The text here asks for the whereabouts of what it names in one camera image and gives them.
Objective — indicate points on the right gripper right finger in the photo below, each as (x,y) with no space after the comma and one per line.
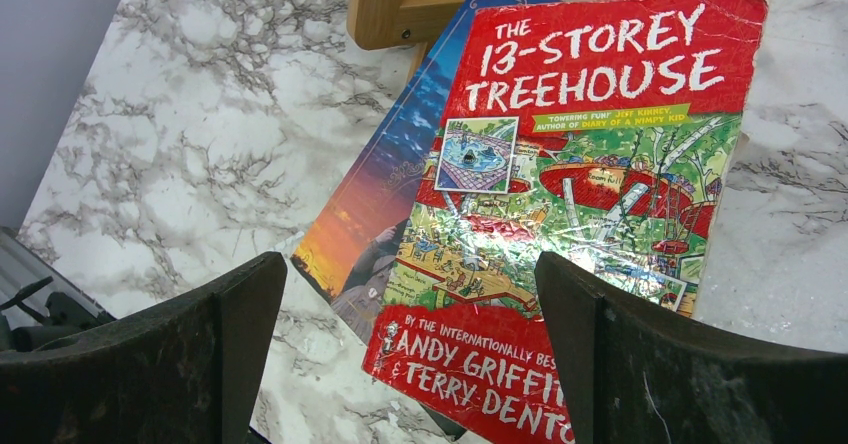
(635,372)

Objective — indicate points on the black bottom book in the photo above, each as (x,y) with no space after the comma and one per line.
(452,430)

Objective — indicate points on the red 13-storey treehouse book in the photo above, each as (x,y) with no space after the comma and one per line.
(600,131)

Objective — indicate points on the blue sunset cover book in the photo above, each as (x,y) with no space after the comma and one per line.
(347,252)

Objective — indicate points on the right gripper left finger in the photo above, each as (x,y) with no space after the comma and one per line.
(186,370)

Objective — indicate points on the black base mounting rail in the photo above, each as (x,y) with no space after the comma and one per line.
(39,305)

